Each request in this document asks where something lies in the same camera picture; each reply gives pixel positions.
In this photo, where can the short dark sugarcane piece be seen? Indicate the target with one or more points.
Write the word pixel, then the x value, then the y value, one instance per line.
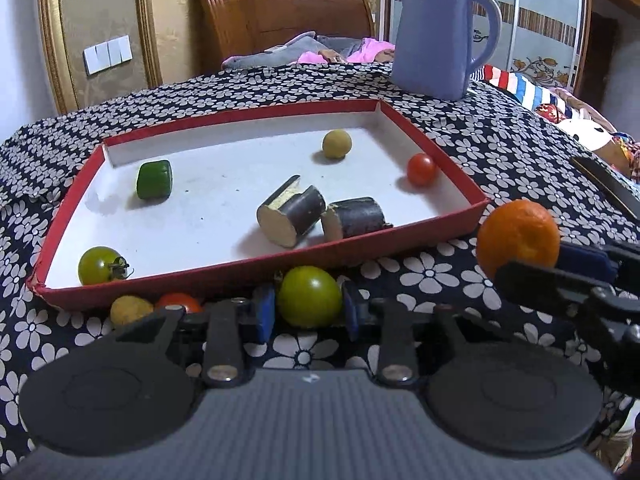
pixel 357 217

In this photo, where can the floral glass wardrobe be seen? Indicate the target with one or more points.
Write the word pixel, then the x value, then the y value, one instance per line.
pixel 545 10

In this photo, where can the yellow round longan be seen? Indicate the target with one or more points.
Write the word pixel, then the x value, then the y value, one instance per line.
pixel 336 144
pixel 130 310

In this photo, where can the red blue striped cloth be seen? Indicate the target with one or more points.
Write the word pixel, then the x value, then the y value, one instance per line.
pixel 520 87

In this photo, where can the white wall light switch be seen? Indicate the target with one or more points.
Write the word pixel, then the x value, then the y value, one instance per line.
pixel 107 54

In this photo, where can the purple plastic jug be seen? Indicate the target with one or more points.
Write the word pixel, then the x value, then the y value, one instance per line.
pixel 430 40

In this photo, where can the orange mandarin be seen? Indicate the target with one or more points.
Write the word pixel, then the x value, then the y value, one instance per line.
pixel 517 232

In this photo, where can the black white floral blanket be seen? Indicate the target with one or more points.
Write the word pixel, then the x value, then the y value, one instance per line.
pixel 525 160

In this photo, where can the red cardboard box tray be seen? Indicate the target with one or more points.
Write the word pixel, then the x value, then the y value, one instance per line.
pixel 210 220

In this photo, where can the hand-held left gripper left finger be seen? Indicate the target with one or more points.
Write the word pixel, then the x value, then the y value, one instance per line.
pixel 262 315

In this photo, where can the colourful printed cloth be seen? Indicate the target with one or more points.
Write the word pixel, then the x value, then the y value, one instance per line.
pixel 585 125

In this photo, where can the green fruit chunk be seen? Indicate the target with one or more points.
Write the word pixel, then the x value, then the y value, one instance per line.
pixel 155 180

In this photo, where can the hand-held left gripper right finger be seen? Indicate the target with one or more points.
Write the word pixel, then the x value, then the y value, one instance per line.
pixel 352 310

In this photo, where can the notched dark sugarcane piece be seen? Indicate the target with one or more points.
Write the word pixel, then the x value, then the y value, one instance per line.
pixel 292 210

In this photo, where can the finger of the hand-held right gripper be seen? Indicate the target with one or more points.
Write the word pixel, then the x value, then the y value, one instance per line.
pixel 550 282
pixel 627 262

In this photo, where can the large green tomato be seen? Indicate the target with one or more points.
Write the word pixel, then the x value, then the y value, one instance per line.
pixel 309 296

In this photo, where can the black flat object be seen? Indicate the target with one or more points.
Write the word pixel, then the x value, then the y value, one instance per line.
pixel 607 185

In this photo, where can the red cherry tomato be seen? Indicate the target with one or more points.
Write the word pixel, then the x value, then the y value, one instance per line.
pixel 179 301
pixel 422 170

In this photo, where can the green tomato with stem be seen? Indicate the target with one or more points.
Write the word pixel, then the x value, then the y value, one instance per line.
pixel 99 265

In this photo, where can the pink cloth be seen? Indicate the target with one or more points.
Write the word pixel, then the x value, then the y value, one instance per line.
pixel 362 50

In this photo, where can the wooden bed headboard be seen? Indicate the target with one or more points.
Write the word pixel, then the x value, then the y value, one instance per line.
pixel 270 15

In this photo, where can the gold framed wall panel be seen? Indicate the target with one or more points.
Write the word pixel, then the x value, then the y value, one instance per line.
pixel 95 5

